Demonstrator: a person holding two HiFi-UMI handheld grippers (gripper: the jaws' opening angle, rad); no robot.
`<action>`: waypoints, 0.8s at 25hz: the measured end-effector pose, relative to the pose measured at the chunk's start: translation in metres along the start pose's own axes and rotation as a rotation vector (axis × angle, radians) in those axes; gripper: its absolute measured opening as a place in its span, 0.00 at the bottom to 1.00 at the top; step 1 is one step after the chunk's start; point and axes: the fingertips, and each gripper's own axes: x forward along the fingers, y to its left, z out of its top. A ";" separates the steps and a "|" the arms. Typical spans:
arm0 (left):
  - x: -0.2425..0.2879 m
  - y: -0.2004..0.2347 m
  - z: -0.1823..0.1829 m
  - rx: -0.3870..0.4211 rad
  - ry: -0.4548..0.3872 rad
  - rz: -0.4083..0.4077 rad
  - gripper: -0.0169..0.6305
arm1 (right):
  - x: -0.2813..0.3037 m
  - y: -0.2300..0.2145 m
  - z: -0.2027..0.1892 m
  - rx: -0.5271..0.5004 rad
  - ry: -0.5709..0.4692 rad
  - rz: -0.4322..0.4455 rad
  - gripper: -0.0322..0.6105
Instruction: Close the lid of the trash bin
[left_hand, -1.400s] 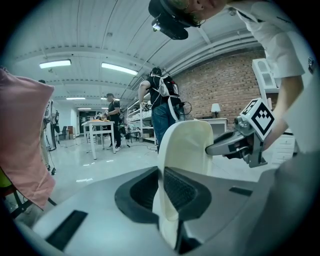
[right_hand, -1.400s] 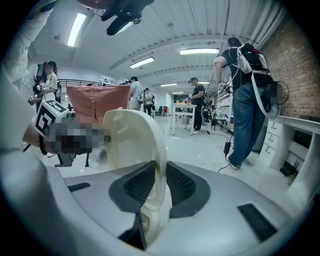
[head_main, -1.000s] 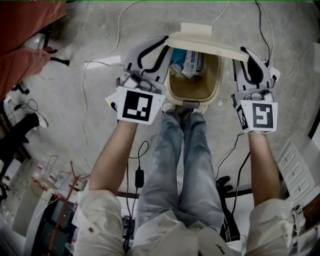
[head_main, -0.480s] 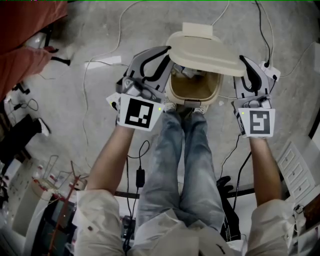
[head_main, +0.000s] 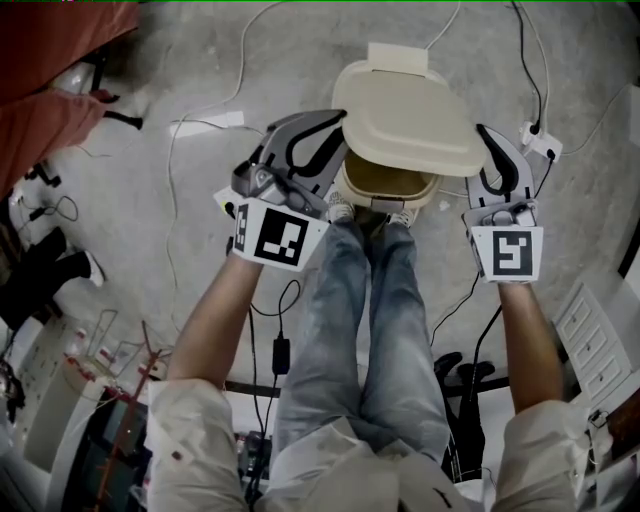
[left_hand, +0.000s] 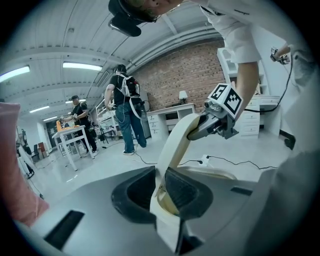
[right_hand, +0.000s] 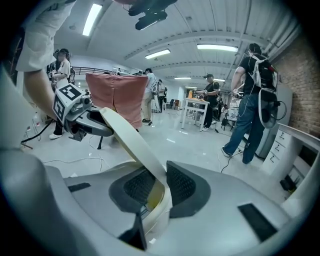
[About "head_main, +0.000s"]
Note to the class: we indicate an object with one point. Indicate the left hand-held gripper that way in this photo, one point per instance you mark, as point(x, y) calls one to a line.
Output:
point(280, 235)

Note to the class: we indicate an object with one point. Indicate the pink cloth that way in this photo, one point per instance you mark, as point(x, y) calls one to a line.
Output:
point(50, 60)

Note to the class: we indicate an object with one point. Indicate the person's right forearm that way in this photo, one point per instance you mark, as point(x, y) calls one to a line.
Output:
point(530, 350)

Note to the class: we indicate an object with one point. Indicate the person's left forearm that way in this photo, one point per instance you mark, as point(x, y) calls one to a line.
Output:
point(215, 325)

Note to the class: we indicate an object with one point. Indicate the person's blue jeans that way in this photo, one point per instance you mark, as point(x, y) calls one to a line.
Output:
point(350, 325)

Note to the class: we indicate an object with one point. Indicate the white power strip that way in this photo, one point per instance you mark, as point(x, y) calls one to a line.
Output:
point(542, 145)

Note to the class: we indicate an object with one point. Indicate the wooden coat rack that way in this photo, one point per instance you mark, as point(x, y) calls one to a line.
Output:
point(145, 370)

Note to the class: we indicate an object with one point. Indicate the person's white shirt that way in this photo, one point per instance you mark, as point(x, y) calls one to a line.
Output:
point(350, 475)

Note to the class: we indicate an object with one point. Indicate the black power adapter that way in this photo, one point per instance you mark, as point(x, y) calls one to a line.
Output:
point(281, 355)

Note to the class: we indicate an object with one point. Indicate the person's right shoe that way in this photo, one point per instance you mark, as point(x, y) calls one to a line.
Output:
point(402, 217)

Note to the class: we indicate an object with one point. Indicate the person's left shoe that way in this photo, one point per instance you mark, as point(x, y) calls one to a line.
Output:
point(341, 207)

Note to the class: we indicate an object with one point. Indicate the black swivel chair base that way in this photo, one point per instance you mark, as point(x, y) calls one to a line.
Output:
point(470, 380)

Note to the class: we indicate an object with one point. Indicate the white drawer cabinet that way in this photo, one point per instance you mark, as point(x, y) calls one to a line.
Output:
point(592, 340)

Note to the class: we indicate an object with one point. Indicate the person's shoe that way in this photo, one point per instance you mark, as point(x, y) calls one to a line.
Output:
point(402, 217)
point(341, 207)

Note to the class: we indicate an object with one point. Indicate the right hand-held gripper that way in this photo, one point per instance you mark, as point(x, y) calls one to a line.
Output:
point(510, 252)

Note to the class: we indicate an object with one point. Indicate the beige plastic bin lid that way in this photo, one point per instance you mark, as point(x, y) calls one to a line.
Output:
point(405, 120)

